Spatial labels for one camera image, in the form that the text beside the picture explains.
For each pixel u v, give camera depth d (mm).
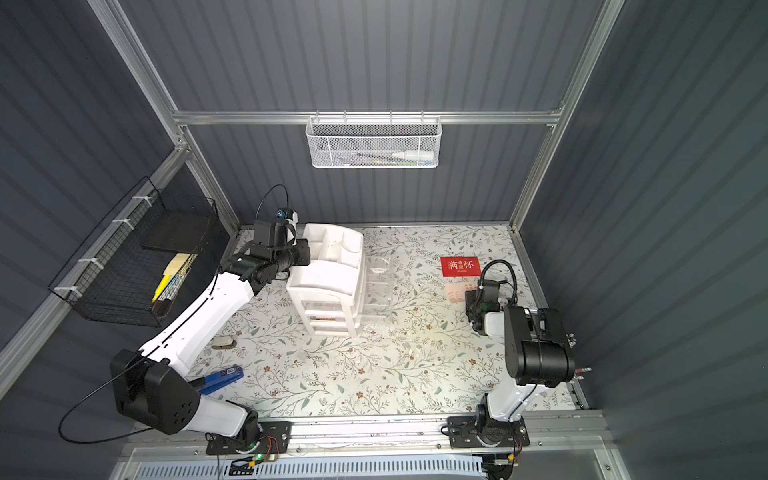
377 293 1014
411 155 909
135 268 731
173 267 747
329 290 739
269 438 724
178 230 813
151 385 404
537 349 512
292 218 724
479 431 680
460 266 1081
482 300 769
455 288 1024
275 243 619
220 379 790
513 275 864
